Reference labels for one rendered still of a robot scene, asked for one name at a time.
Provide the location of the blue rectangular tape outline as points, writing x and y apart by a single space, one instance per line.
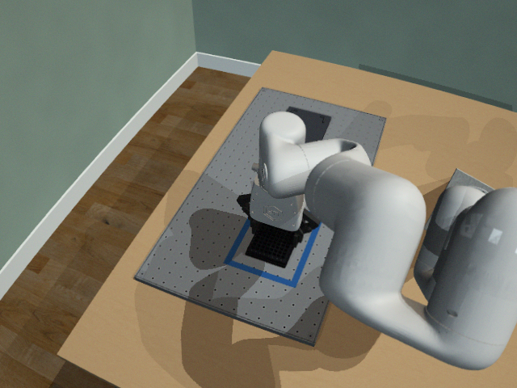
299 269

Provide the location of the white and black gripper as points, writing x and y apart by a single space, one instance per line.
286 213

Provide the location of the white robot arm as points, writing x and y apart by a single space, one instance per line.
378 219

